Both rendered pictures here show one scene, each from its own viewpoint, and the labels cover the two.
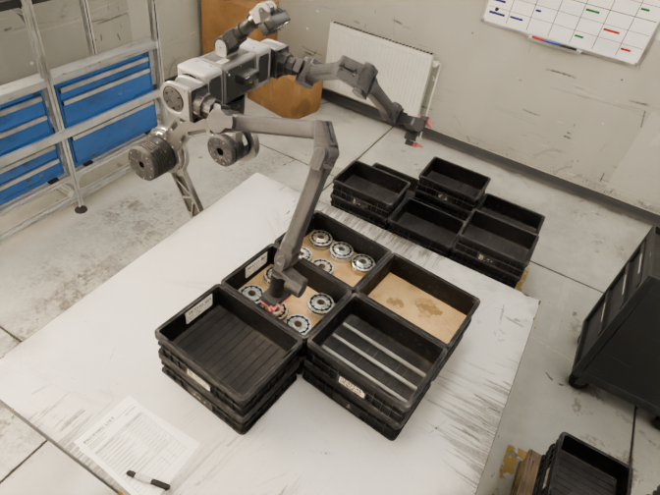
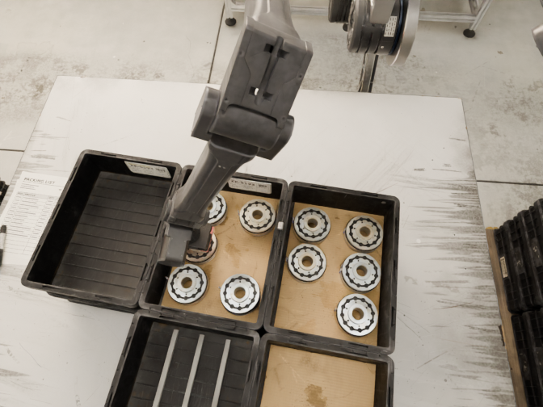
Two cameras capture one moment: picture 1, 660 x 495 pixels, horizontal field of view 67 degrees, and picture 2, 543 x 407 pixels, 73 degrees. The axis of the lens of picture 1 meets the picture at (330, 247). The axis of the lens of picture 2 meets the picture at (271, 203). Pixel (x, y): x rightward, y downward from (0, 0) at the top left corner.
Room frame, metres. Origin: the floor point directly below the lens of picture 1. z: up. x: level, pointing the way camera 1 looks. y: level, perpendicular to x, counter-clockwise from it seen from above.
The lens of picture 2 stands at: (1.29, -0.21, 1.81)
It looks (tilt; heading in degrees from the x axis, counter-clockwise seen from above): 65 degrees down; 72
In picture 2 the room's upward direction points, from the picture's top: 1 degrees counter-clockwise
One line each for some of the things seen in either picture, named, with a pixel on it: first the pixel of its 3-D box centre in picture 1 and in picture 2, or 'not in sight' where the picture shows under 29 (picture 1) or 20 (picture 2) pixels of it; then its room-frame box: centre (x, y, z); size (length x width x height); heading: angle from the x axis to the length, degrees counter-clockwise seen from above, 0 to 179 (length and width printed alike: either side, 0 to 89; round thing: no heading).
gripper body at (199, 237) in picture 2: (277, 288); (187, 229); (1.19, 0.16, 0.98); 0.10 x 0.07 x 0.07; 150
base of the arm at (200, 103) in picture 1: (206, 106); not in sight; (1.53, 0.50, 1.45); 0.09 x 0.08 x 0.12; 156
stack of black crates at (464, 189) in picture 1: (445, 204); not in sight; (2.75, -0.71, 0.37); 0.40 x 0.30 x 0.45; 67
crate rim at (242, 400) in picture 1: (229, 338); (108, 221); (0.99, 0.28, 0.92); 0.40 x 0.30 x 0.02; 61
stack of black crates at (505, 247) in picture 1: (485, 263); not in sight; (2.22, -0.92, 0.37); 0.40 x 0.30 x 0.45; 67
